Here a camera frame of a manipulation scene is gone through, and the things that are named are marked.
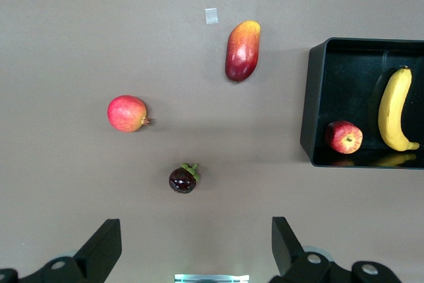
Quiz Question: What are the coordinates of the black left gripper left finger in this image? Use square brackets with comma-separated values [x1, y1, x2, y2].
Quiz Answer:
[0, 219, 123, 283]

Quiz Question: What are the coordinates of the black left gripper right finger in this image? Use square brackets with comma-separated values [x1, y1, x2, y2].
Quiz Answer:
[270, 216, 403, 283]

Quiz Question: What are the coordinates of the red apple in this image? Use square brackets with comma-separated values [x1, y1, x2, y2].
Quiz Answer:
[324, 120, 364, 155]

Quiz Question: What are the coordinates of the yellow banana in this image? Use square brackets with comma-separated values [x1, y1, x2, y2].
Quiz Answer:
[378, 66, 421, 152]

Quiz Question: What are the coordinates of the black plastic box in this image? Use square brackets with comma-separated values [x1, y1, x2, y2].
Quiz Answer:
[299, 37, 424, 170]

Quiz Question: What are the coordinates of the dark purple mangosteen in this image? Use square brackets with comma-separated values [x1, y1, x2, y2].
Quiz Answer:
[168, 162, 201, 195]

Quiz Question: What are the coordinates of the red orange mango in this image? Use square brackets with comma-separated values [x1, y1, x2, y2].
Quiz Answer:
[225, 20, 261, 83]

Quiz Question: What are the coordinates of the clear tape piece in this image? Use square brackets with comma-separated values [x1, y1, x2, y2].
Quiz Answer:
[204, 7, 219, 25]

